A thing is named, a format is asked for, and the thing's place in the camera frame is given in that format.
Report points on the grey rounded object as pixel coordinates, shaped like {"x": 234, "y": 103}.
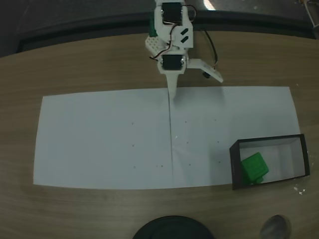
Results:
{"x": 275, "y": 227}

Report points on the white paper sheet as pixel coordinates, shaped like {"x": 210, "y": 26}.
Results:
{"x": 99, "y": 142}
{"x": 204, "y": 139}

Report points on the white camera bracket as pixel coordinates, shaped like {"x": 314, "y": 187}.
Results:
{"x": 208, "y": 71}

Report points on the black round object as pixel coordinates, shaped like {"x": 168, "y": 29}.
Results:
{"x": 173, "y": 229}

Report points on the green clamp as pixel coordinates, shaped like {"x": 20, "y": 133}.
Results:
{"x": 152, "y": 28}

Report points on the green cube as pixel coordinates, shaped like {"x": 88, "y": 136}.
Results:
{"x": 254, "y": 165}

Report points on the dark brown box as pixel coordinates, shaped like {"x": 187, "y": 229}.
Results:
{"x": 234, "y": 164}

